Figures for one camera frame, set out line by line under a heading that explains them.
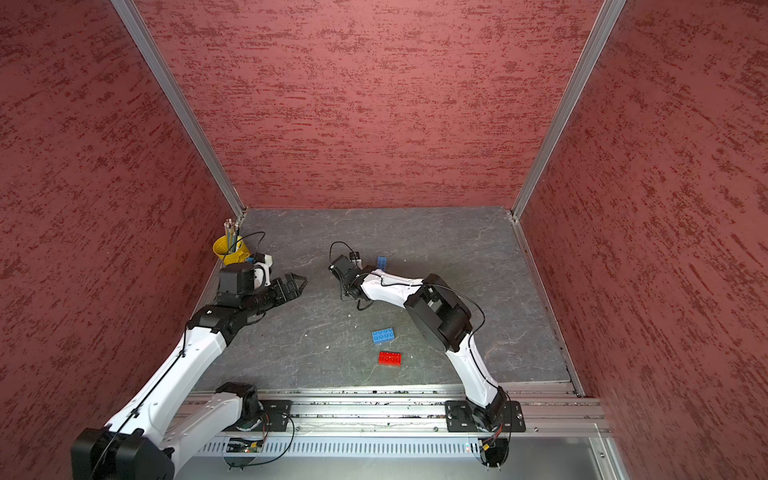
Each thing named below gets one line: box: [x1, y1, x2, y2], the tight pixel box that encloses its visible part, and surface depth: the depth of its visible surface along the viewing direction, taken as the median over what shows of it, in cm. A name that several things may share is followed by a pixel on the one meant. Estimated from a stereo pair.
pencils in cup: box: [224, 218, 239, 253], surface depth 96 cm
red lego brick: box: [378, 351, 403, 367], surface depth 84 cm
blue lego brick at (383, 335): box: [371, 327, 395, 344], surface depth 89 cm
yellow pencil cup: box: [213, 235, 250, 265], surface depth 99 cm
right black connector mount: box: [478, 437, 509, 472], surface depth 72 cm
